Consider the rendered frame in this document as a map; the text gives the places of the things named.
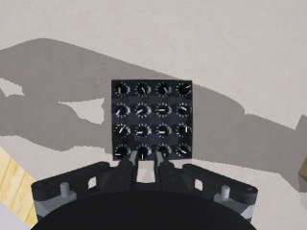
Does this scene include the black knob box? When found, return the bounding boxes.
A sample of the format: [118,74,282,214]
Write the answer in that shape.
[111,80,193,161]

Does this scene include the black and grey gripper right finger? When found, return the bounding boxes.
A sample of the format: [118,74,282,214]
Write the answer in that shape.
[153,151,258,222]

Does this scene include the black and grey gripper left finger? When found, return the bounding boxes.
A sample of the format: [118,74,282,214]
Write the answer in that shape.
[31,151,139,221]

